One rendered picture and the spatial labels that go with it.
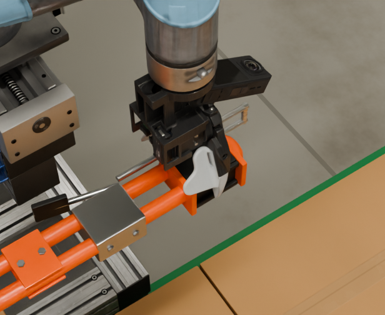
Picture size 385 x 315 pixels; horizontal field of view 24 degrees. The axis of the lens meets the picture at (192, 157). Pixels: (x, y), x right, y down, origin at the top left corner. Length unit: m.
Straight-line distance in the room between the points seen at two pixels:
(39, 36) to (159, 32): 0.65
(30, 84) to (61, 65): 1.31
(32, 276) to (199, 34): 0.36
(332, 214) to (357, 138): 0.82
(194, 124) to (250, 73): 0.09
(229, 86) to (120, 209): 0.21
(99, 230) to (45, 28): 0.53
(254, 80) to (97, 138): 1.65
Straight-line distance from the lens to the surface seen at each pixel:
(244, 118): 1.20
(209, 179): 1.09
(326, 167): 2.62
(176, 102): 1.00
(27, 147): 1.53
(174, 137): 1.00
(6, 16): 0.92
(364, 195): 1.93
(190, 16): 0.87
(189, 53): 0.91
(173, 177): 1.12
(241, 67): 1.05
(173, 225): 2.49
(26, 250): 1.09
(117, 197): 1.11
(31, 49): 1.51
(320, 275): 1.83
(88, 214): 1.10
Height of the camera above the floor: 2.16
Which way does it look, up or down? 56 degrees down
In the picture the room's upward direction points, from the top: straight up
